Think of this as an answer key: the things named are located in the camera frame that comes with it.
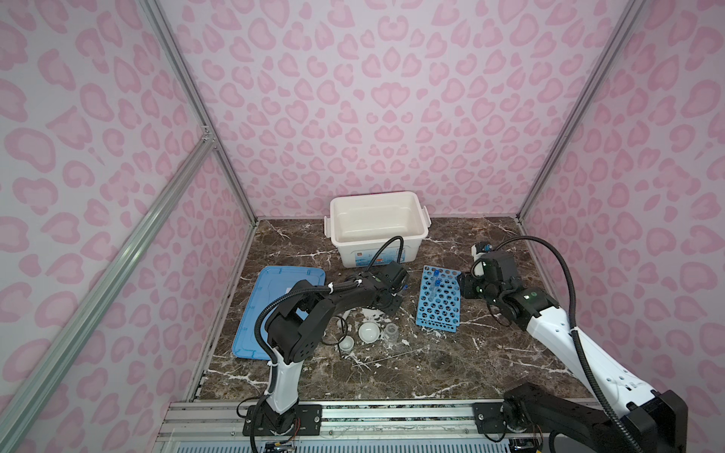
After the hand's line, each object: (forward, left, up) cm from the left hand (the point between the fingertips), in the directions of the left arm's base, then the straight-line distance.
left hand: (393, 300), depth 94 cm
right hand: (-2, -20, +17) cm, 26 cm away
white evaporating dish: (-11, +8, 0) cm, 14 cm away
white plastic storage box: (+34, +12, +2) cm, 36 cm away
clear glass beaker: (-13, +2, +4) cm, 13 cm away
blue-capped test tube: (+3, -13, +4) cm, 14 cm away
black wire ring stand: (-10, +16, -1) cm, 19 cm away
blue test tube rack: (-3, -14, +5) cm, 15 cm away
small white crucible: (-14, +15, -1) cm, 21 cm away
